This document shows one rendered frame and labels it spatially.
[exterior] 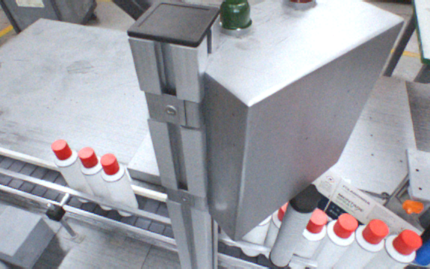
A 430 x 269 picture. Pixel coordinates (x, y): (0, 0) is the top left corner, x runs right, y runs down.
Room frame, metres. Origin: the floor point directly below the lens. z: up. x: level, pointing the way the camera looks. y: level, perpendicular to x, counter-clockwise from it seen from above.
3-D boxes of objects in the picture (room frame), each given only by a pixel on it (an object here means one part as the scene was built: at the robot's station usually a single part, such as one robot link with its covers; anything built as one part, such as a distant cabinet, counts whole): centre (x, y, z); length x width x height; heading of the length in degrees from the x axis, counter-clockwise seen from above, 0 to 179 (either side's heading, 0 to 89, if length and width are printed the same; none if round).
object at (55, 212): (0.36, 0.36, 0.91); 0.07 x 0.03 x 0.16; 163
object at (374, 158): (0.72, -0.23, 0.86); 0.80 x 0.67 x 0.05; 73
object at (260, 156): (0.22, -0.05, 1.38); 0.17 x 0.10 x 0.19; 128
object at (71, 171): (0.43, 0.34, 0.98); 0.05 x 0.05 x 0.20
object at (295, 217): (0.19, -0.10, 1.18); 0.04 x 0.04 x 0.21
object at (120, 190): (0.39, 0.22, 0.98); 0.05 x 0.05 x 0.20
